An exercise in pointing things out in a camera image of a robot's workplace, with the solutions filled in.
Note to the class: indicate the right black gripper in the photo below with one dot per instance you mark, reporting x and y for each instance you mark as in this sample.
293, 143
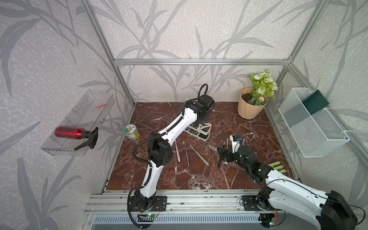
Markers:
222, 155

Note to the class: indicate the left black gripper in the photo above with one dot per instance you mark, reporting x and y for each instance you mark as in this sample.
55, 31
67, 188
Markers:
206, 116

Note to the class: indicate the pink toothbrush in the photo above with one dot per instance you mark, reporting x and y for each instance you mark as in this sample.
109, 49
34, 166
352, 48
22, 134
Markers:
177, 152

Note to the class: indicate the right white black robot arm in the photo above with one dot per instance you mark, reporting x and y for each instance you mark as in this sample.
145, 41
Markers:
326, 211

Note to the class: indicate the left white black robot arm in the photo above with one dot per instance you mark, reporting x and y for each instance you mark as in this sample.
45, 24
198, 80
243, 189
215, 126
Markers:
160, 145

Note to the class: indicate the beige toothbrush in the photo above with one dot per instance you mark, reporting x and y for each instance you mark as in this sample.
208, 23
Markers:
203, 160

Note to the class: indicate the dark grey toothbrush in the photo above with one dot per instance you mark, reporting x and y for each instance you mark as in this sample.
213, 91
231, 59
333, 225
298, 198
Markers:
187, 157

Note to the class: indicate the green toy garden fork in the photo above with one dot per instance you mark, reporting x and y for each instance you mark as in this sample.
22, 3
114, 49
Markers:
277, 166

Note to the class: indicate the beige ribbed flower pot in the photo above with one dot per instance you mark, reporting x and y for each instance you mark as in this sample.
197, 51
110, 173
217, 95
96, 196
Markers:
246, 110

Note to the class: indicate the green white artificial flowers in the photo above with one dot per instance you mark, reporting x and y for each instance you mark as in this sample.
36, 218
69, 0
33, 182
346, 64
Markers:
264, 87

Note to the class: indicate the small green tin can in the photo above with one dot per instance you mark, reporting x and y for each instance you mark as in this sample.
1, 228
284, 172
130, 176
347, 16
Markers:
131, 131

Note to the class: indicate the red spray bottle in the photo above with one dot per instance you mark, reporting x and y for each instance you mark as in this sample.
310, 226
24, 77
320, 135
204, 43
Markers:
76, 133

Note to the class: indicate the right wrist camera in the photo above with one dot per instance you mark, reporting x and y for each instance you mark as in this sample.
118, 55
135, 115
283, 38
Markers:
236, 142

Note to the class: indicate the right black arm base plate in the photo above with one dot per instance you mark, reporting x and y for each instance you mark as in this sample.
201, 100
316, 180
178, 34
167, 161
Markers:
253, 203

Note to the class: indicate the aluminium frame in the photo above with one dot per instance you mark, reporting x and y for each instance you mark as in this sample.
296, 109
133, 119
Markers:
288, 63

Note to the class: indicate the white wire mesh basket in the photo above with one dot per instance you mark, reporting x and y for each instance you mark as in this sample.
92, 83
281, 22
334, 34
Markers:
316, 135

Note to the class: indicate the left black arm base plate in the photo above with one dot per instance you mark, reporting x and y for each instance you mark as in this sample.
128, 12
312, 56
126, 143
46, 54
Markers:
158, 203

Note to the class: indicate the aluminium mounting rail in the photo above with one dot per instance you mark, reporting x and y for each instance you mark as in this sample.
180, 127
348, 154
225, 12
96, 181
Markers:
205, 201

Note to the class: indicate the clear plastic wall shelf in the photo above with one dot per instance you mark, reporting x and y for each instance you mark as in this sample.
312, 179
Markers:
88, 113

